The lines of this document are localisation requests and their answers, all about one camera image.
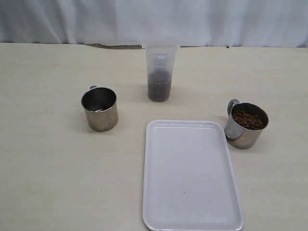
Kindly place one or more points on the translucent plastic tall container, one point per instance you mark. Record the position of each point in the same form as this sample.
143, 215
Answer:
160, 59

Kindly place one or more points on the white plastic tray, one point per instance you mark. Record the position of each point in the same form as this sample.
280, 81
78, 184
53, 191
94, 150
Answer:
189, 183

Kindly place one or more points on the right steel mug with kibble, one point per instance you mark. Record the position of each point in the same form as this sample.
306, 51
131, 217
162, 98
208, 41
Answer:
245, 123

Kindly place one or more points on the white curtain backdrop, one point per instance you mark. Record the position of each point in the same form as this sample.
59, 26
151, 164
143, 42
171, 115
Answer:
247, 23

